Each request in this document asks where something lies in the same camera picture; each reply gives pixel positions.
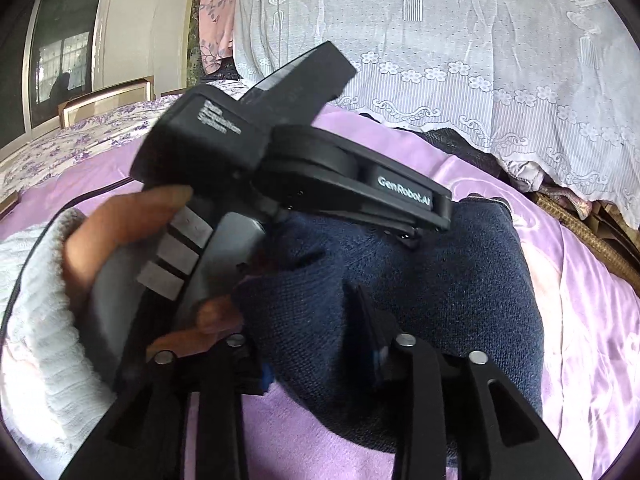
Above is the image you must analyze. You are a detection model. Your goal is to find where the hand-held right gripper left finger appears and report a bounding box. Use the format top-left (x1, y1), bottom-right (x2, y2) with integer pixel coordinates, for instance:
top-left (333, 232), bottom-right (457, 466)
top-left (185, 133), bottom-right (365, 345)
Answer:
top-left (60, 332), bottom-right (275, 480)

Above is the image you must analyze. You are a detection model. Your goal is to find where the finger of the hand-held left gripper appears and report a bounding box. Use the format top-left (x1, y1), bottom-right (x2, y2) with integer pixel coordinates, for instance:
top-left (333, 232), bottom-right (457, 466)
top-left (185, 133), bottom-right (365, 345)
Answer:
top-left (272, 200), bottom-right (422, 252)

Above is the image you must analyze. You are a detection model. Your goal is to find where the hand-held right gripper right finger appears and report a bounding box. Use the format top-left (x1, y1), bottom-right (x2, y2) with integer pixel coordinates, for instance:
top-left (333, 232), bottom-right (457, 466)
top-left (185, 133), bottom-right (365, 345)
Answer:
top-left (350, 284), bottom-right (583, 480)

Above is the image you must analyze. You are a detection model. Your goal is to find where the navy blue knit garment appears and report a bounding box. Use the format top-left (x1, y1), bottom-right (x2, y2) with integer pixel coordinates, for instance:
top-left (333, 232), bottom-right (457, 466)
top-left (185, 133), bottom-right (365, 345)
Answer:
top-left (232, 195), bottom-right (547, 461)

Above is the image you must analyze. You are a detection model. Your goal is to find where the person's left forearm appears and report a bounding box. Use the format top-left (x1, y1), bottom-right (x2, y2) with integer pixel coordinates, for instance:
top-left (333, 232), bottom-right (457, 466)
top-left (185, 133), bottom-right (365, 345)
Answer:
top-left (0, 207), bottom-right (118, 433)

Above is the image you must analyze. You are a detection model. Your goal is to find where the person's left hand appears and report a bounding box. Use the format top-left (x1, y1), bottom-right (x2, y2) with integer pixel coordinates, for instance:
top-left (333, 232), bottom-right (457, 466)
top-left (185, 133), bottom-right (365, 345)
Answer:
top-left (62, 185), bottom-right (247, 359)

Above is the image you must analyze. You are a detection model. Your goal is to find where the dark cloth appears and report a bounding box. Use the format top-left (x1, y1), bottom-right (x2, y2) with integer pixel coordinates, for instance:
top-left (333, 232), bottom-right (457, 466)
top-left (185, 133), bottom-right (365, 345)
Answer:
top-left (414, 127), bottom-right (512, 182)

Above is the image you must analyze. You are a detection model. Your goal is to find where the wooden headboard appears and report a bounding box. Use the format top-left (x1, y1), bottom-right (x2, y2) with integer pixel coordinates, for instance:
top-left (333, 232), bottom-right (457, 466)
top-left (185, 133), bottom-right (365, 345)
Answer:
top-left (59, 76), bottom-right (154, 130)

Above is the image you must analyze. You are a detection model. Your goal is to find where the pink floral cloth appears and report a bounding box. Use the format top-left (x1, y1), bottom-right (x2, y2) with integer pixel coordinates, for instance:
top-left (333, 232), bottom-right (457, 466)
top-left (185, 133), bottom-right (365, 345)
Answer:
top-left (199, 0), bottom-right (247, 75)

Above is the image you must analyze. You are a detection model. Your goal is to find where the purple floral bedsheet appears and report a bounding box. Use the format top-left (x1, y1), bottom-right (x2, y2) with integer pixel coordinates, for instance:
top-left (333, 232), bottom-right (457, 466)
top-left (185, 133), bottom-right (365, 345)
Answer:
top-left (0, 95), bottom-right (193, 207)

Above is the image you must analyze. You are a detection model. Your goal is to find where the brown woven mat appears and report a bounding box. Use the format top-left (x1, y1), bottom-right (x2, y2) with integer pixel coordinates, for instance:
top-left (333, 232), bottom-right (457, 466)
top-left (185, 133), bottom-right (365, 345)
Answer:
top-left (534, 192), bottom-right (640, 307)

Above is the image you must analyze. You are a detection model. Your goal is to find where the white lace cloth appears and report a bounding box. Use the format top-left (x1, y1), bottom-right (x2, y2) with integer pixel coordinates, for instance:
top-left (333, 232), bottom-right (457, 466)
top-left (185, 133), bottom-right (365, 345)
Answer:
top-left (232, 0), bottom-right (640, 204)

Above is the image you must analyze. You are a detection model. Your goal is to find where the purple printed blanket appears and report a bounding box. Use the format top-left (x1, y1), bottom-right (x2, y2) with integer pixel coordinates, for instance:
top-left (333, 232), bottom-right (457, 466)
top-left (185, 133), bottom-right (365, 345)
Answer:
top-left (0, 105), bottom-right (640, 480)

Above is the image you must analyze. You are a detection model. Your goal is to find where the window with metal frame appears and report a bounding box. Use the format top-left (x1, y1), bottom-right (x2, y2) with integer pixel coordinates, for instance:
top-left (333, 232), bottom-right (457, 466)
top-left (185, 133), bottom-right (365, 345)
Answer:
top-left (22, 0), bottom-right (110, 132)

